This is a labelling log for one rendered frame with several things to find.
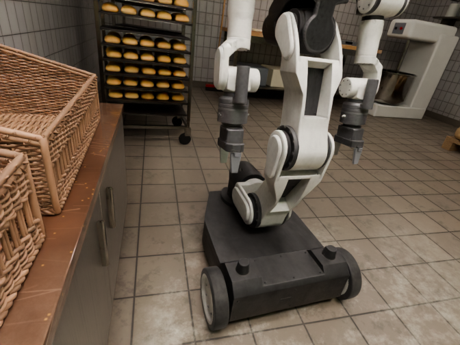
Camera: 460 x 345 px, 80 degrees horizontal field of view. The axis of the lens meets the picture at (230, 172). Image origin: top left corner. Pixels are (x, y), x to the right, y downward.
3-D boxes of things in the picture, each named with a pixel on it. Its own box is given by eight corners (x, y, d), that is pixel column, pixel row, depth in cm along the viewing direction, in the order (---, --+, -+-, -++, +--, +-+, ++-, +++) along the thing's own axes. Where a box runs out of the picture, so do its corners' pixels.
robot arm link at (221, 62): (212, 89, 80) (215, 38, 76) (241, 91, 83) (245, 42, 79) (218, 89, 74) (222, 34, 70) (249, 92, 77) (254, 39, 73)
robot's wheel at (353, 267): (313, 272, 124) (326, 237, 115) (322, 270, 126) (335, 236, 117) (341, 311, 108) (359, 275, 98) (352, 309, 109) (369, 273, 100)
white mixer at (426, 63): (374, 118, 410) (413, 17, 348) (348, 105, 465) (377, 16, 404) (426, 121, 436) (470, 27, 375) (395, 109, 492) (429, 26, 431)
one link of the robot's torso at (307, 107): (265, 168, 94) (270, 20, 86) (309, 165, 99) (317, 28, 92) (288, 174, 79) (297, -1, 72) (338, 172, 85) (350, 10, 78)
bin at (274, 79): (270, 86, 398) (273, 69, 387) (258, 79, 440) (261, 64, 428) (292, 88, 408) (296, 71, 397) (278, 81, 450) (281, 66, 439)
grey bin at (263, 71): (241, 84, 387) (244, 66, 376) (233, 77, 429) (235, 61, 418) (265, 86, 396) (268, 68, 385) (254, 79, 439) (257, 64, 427)
